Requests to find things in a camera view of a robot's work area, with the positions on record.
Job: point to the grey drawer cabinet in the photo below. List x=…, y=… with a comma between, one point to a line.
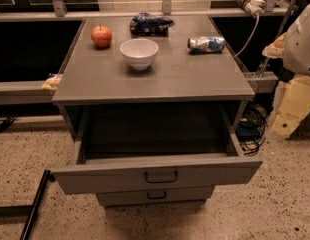
x=96, y=75

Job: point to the black floor bar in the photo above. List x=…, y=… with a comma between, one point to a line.
x=32, y=215

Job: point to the grey metal rail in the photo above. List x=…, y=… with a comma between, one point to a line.
x=262, y=84
x=24, y=92

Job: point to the black drawer handle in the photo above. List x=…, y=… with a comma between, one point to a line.
x=159, y=178
x=156, y=196

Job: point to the white bowl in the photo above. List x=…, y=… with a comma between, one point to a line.
x=139, y=53

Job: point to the red apple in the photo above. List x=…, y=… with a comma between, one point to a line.
x=101, y=36

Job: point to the grey metal rail left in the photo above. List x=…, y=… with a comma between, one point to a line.
x=24, y=92

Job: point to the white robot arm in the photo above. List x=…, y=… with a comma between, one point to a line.
x=293, y=48

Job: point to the crushed silver blue can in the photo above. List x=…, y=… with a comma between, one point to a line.
x=204, y=45

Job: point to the grey lower drawer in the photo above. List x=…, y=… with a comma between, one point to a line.
x=140, y=197

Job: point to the dark blue chip bag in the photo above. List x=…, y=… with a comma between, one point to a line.
x=146, y=23

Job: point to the grey drawer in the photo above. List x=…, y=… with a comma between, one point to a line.
x=140, y=197
x=117, y=144

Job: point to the grey top drawer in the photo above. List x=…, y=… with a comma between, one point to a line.
x=117, y=144

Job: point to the white power strip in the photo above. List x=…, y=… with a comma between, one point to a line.
x=252, y=7

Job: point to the black lower drawer handle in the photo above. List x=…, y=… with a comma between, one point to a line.
x=156, y=196

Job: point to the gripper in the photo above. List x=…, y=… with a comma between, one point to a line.
x=300, y=47

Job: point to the black top drawer handle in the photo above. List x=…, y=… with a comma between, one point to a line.
x=159, y=178

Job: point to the yellow sponge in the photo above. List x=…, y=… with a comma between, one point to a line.
x=52, y=82

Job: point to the grey metal rail right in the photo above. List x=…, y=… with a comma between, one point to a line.
x=262, y=84

